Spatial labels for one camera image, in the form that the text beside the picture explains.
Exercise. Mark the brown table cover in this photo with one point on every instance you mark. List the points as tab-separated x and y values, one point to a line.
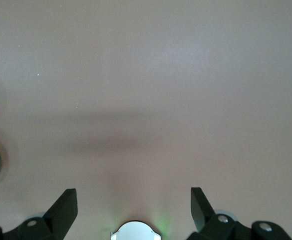
145	75

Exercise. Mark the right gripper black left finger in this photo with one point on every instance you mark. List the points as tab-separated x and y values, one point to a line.
61	212

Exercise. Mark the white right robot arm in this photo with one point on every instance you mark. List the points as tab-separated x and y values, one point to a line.
135	231

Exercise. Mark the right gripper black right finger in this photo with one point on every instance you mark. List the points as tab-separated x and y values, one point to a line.
200	210

